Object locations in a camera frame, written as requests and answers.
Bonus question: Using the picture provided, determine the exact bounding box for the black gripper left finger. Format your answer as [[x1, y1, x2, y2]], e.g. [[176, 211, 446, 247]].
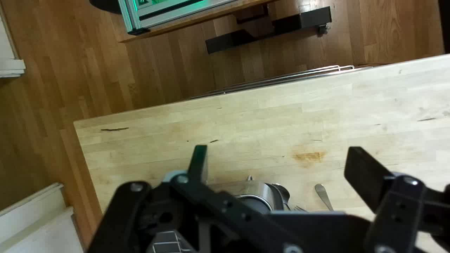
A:
[[188, 145, 209, 183]]

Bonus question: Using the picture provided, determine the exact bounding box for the white cabinet corner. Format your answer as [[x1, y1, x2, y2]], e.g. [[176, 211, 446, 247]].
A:
[[0, 11, 26, 79]]

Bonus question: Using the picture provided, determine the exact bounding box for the silver metal cup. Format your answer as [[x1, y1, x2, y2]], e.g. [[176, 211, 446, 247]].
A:
[[235, 176, 290, 214]]

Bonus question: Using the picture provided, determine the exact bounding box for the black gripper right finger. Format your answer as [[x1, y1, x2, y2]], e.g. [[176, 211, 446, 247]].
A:
[[345, 146, 396, 212]]

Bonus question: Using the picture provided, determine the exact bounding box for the silver spoon on table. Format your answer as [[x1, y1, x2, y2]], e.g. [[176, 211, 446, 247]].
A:
[[314, 184, 334, 211]]

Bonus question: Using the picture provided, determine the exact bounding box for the black robot stand base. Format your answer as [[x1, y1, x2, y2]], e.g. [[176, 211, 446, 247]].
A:
[[206, 4, 332, 53]]

